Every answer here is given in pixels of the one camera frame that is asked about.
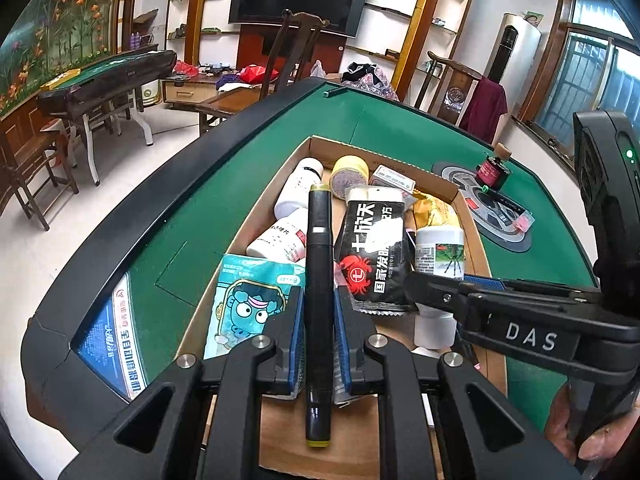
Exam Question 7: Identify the yellow lid jar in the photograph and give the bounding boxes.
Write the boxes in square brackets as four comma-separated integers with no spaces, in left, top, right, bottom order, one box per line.
[331,155,371,200]

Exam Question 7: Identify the black snack packet red crab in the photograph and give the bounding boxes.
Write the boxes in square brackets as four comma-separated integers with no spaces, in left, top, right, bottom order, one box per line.
[334,187,418,313]

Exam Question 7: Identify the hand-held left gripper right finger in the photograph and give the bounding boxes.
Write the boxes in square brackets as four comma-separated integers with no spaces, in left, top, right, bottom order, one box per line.
[334,285,583,480]

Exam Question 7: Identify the white bottle green label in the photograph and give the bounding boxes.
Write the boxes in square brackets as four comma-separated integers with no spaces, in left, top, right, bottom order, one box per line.
[414,226,466,351]

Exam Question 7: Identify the white standing air conditioner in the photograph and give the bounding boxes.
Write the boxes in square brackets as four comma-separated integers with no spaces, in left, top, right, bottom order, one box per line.
[482,12,542,146]

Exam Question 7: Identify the tall white plastic bottle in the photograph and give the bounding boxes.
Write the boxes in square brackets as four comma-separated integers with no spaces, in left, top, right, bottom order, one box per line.
[274,157,325,218]

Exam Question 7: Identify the brown wooden side chair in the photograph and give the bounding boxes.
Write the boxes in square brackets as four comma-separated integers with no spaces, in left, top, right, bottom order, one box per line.
[0,127,80,231]

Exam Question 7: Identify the small white cardboard box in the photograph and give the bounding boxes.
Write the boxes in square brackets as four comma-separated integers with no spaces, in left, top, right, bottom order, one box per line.
[370,164,416,193]

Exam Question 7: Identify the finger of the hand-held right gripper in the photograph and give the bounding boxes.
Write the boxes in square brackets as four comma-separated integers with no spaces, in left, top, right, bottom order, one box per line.
[462,275,599,307]
[404,272,473,318]

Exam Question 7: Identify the blue table label panel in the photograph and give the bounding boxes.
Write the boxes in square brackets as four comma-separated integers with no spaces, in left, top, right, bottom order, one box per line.
[70,270,151,402]

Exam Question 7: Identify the wooden frame window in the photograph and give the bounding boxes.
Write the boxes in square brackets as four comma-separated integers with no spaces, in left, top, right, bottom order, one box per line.
[517,0,640,161]

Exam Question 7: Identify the person's right hand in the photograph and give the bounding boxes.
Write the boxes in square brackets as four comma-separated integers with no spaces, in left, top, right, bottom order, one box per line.
[544,382,640,468]

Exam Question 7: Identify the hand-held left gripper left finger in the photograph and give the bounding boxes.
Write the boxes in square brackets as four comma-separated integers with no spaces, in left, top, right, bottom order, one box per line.
[59,287,307,480]

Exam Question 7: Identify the wall shelf unit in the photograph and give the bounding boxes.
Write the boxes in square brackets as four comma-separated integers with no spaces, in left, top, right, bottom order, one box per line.
[167,0,241,43]
[345,0,481,76]

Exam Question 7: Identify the golden snack packet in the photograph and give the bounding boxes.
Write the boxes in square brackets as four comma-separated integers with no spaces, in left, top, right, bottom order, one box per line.
[412,192,458,231]

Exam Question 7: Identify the dark wooden chair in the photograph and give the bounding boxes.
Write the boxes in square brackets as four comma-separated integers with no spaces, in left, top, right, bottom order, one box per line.
[257,8,331,106]

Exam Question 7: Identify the teal wet wipes packet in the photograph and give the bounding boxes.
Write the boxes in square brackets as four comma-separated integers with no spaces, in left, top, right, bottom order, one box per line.
[202,254,307,361]

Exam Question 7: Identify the maroon shirt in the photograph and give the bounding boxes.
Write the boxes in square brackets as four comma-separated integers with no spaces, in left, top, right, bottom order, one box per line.
[459,77,508,145]

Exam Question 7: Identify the black marker pen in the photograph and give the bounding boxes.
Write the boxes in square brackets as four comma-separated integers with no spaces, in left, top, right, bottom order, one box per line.
[304,184,335,448]

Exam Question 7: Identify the white bottle red label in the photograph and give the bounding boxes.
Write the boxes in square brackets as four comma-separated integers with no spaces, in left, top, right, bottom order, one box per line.
[246,207,311,263]

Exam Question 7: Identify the round table centre panel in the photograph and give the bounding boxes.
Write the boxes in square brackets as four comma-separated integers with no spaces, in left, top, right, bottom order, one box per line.
[432,161,533,253]

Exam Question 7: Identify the wooden chair round carving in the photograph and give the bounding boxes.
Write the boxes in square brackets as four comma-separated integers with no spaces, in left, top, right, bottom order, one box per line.
[414,51,483,126]

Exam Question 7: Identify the red brown television cabinet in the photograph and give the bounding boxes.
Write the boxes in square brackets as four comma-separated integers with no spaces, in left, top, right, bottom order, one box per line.
[236,25,346,83]

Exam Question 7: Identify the folding mahjong table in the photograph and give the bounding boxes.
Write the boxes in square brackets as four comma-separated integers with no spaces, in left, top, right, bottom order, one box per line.
[36,49,178,186]

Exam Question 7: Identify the low wooden table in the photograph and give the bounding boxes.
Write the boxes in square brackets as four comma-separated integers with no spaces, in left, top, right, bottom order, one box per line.
[162,72,261,111]

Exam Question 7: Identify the floral cloth pile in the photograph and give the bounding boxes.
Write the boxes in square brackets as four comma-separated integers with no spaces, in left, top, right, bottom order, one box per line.
[341,62,401,102]

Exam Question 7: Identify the flower wall mural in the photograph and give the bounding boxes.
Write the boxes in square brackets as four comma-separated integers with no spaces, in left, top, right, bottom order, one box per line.
[0,0,118,116]

